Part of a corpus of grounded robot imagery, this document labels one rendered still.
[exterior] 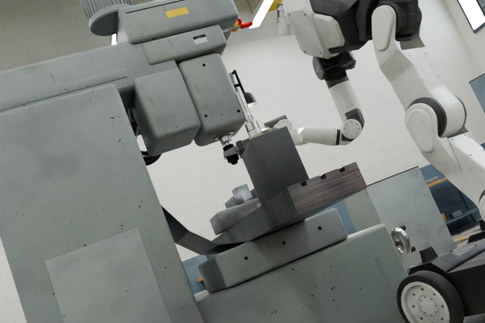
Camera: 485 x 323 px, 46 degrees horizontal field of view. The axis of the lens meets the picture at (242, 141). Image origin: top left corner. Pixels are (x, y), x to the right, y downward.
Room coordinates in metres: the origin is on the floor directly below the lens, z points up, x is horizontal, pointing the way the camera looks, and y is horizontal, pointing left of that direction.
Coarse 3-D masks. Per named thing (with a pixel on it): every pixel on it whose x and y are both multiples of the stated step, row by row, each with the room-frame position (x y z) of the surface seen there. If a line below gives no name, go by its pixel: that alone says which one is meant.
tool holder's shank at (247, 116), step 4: (236, 92) 1.84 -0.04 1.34; (240, 92) 1.84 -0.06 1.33; (236, 96) 1.84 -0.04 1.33; (240, 96) 1.84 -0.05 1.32; (240, 100) 1.84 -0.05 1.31; (244, 100) 1.84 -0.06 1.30; (240, 104) 1.84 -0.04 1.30; (244, 104) 1.84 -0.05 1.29; (244, 108) 1.84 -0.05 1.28; (248, 108) 1.85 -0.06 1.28; (244, 112) 1.84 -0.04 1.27; (248, 112) 1.84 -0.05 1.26; (244, 116) 1.84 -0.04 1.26; (248, 116) 1.83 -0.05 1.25; (252, 116) 1.84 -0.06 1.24; (248, 120) 1.84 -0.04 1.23
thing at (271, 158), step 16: (272, 128) 1.72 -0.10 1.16; (256, 144) 1.68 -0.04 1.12; (272, 144) 1.69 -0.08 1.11; (288, 144) 1.70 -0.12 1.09; (256, 160) 1.72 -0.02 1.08; (272, 160) 1.69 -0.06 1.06; (288, 160) 1.70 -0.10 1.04; (256, 176) 1.80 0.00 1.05; (272, 176) 1.68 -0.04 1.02; (288, 176) 1.69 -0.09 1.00; (304, 176) 1.70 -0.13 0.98; (256, 192) 1.88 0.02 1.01; (272, 192) 1.69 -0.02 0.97
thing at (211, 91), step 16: (192, 64) 2.13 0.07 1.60; (208, 64) 2.15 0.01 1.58; (192, 80) 2.12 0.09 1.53; (208, 80) 2.14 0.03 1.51; (224, 80) 2.16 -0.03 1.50; (192, 96) 2.12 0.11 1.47; (208, 96) 2.13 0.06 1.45; (224, 96) 2.15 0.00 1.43; (208, 112) 2.12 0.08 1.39; (224, 112) 2.14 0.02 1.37; (240, 112) 2.16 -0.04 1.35; (208, 128) 2.12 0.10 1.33; (224, 128) 2.15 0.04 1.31; (208, 144) 2.28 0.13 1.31
